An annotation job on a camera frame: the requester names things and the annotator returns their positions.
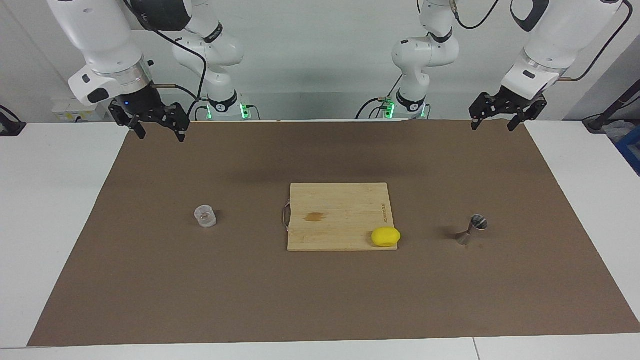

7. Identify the black clamp base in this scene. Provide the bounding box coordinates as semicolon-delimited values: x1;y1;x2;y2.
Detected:
0;105;27;137

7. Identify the blue crate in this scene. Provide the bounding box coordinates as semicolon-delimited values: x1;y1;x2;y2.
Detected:
614;125;640;177

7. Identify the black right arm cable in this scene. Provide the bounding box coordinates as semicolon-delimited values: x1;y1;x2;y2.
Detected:
122;0;208;103

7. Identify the wooden cutting board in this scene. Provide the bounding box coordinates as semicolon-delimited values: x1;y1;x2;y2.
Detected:
282;182;399;252

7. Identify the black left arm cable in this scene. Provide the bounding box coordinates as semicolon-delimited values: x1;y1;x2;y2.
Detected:
450;0;633;82

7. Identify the white power strip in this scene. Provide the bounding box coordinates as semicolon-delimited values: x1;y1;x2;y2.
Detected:
51;98;113;123

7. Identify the black base cable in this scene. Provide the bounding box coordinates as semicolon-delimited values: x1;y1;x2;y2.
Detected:
355;74;404;120
186;97;210;121

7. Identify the clear plastic cup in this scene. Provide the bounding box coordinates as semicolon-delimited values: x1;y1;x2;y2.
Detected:
194;204;218;229

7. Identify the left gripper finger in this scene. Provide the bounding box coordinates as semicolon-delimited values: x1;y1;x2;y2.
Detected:
469;93;502;132
507;96;548;132

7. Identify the steel jigger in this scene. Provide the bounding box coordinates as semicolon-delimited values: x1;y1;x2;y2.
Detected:
456;214;489;247

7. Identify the yellow lemon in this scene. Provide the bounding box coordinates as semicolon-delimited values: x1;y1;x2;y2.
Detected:
371;227;402;248

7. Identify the black stand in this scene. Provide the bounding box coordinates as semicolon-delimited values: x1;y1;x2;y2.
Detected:
582;80;640;133

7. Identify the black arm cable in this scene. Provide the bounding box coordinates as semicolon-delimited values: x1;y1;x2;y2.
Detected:
450;0;633;82
122;0;208;103

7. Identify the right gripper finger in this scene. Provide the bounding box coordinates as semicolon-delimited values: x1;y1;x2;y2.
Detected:
152;102;191;143
109;102;147;140

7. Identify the brown table mat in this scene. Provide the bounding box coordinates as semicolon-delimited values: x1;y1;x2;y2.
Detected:
27;119;640;347

